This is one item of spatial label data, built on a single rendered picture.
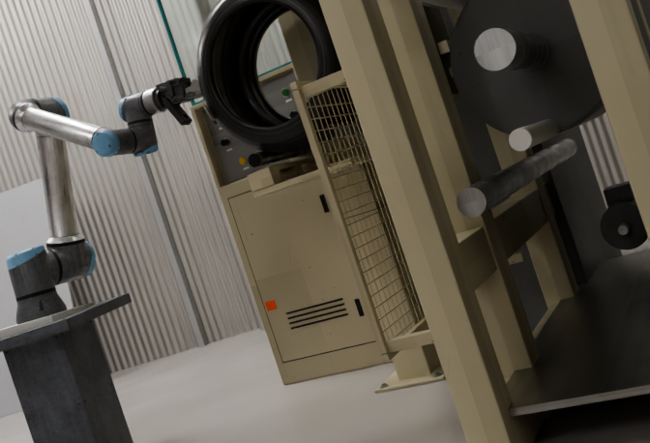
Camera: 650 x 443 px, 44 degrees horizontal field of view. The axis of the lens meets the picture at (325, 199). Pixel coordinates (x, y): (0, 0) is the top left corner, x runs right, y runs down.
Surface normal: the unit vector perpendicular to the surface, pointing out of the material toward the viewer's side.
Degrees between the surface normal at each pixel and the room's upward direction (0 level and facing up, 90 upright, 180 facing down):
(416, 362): 90
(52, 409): 90
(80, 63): 90
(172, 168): 90
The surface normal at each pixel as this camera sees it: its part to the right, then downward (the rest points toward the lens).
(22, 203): -0.26, -0.14
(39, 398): -0.20, 0.07
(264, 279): -0.43, 0.15
